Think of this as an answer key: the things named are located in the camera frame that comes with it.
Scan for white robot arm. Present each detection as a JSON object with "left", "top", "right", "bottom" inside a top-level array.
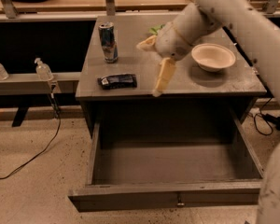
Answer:
[{"left": 138, "top": 0, "right": 280, "bottom": 224}]

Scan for open grey top drawer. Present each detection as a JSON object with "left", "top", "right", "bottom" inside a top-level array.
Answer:
[{"left": 67, "top": 105, "right": 265, "bottom": 213}]

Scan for black floor cable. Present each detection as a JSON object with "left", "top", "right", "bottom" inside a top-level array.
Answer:
[{"left": 0, "top": 91, "right": 63, "bottom": 181}]

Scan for grey wooden cabinet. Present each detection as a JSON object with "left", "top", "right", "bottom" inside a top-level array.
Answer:
[{"left": 77, "top": 15, "right": 266, "bottom": 142}]

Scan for black cables at right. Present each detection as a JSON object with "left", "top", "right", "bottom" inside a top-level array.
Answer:
[{"left": 253, "top": 97, "right": 280, "bottom": 137}]

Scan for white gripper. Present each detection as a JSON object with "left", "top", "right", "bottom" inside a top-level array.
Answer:
[{"left": 136, "top": 21, "right": 194, "bottom": 97}]

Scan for dark blue rxbar wrapper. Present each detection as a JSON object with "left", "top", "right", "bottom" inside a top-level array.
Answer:
[{"left": 97, "top": 74, "right": 137, "bottom": 90}]

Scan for blue energy drink can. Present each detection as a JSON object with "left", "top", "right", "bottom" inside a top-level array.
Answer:
[{"left": 98, "top": 21, "right": 118, "bottom": 63}]

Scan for green chip bag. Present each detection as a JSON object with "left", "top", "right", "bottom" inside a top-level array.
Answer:
[{"left": 148, "top": 24, "right": 164, "bottom": 35}]

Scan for clear pump sanitizer bottle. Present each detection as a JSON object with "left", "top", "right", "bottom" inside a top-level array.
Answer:
[{"left": 35, "top": 58, "right": 53, "bottom": 81}]

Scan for metal drawer knob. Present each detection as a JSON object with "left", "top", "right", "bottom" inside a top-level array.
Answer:
[{"left": 176, "top": 194, "right": 185, "bottom": 207}]

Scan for white paper bowl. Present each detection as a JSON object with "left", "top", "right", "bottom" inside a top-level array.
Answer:
[{"left": 191, "top": 43, "right": 236, "bottom": 72}]

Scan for grey low bench shelf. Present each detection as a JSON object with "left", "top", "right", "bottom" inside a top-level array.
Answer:
[{"left": 0, "top": 72, "right": 80, "bottom": 95}]

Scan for wooden back table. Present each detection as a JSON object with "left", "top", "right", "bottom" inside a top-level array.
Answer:
[{"left": 13, "top": 0, "right": 191, "bottom": 13}]

